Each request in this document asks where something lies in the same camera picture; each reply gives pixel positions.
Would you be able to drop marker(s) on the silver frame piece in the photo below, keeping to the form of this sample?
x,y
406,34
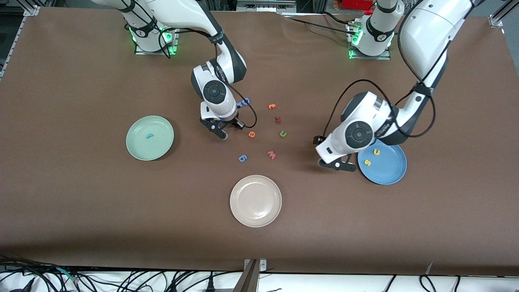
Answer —
x,y
265,5

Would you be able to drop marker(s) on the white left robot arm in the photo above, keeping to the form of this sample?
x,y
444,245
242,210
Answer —
x,y
429,36

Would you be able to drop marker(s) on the red box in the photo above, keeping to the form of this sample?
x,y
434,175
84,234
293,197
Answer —
x,y
357,4

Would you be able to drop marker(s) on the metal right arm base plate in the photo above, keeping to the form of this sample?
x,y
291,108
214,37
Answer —
x,y
175,38

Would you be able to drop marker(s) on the beige plate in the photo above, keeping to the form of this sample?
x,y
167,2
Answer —
x,y
256,200

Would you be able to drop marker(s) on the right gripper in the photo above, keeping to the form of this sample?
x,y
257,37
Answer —
x,y
234,121

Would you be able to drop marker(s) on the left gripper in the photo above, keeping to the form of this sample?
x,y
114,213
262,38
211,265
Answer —
x,y
316,140

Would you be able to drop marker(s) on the blue plate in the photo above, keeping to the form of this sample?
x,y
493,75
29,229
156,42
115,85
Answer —
x,y
389,170

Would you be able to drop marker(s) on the black power plug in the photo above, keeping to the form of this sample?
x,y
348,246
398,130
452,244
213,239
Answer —
x,y
210,286

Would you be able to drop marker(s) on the aluminium profile beam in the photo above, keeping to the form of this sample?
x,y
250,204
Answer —
x,y
247,280

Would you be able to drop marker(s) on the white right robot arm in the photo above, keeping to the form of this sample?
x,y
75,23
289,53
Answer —
x,y
182,12

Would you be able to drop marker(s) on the metal corner bracket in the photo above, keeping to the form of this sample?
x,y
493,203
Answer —
x,y
31,10
496,21

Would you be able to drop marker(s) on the blue letter g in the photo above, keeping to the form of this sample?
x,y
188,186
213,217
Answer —
x,y
242,158

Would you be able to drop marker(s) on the pink letter w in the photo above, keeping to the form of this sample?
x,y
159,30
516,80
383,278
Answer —
x,y
271,154

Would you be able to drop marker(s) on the light green plate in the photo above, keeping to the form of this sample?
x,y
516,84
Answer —
x,y
150,148

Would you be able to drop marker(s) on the small metal bracket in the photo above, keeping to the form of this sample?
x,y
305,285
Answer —
x,y
262,265

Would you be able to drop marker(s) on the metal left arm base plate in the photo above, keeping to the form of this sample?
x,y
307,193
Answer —
x,y
369,57

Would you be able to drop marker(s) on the blue capital letter D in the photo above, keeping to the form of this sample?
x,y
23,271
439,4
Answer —
x,y
246,101

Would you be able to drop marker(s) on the brown table cover mat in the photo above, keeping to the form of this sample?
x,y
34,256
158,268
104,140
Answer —
x,y
365,227

